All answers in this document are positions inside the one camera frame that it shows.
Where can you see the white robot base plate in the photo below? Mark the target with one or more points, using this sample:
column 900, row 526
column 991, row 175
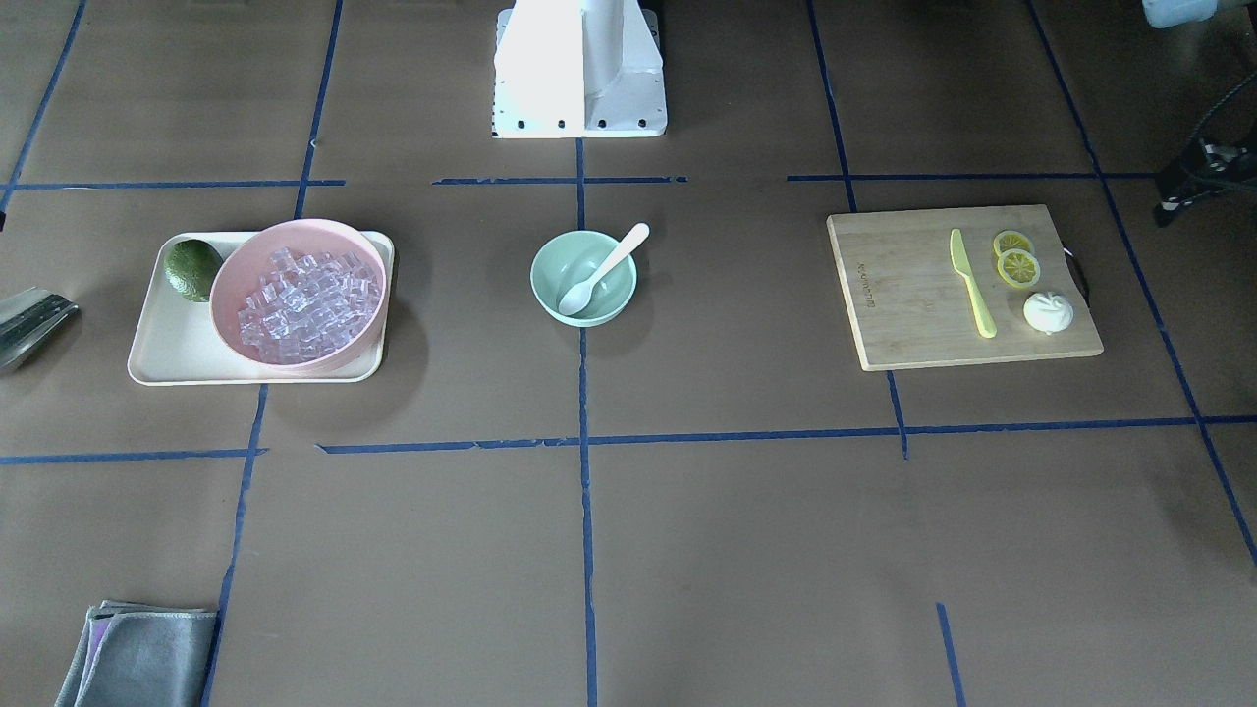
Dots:
column 578, row 69

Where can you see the cream plastic tray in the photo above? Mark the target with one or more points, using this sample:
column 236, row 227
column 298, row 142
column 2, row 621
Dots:
column 176, row 344

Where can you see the green bowl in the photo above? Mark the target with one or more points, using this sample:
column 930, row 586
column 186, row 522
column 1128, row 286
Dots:
column 568, row 259

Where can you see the grey folded cloth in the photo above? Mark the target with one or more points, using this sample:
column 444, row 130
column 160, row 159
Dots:
column 134, row 654

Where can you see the white steamed bun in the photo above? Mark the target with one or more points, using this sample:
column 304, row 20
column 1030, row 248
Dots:
column 1048, row 313

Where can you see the green lime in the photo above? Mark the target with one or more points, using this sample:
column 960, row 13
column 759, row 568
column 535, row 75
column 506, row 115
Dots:
column 190, row 267

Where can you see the white plastic spoon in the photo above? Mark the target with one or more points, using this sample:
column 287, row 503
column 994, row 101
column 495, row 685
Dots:
column 601, row 271

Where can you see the metal ice scoop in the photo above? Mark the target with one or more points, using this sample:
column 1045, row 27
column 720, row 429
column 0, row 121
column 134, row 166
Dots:
column 30, row 318

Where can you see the bamboo cutting board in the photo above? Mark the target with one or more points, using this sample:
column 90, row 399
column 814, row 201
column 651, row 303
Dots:
column 908, row 307

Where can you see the upper lemon slice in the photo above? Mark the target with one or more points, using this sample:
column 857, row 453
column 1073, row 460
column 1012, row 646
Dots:
column 1018, row 268

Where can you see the pile of ice cubes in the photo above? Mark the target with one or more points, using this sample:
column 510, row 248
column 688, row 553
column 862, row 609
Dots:
column 308, row 306

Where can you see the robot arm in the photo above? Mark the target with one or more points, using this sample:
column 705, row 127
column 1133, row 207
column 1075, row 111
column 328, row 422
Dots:
column 1175, row 13

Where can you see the yellow plastic knife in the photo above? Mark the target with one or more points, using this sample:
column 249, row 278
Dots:
column 983, row 319

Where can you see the pink bowl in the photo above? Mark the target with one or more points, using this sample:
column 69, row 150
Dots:
column 240, row 275

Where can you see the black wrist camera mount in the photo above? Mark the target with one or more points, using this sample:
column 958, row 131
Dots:
column 1205, row 169

